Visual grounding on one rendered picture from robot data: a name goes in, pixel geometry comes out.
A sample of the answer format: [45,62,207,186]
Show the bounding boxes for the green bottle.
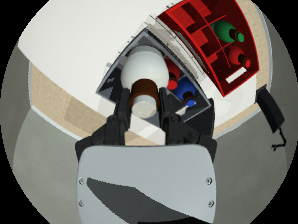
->
[210,20,244,43]

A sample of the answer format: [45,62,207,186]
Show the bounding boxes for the blue bottle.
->
[174,76,196,107]

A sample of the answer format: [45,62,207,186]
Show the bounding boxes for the red bottle crate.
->
[157,0,259,97]

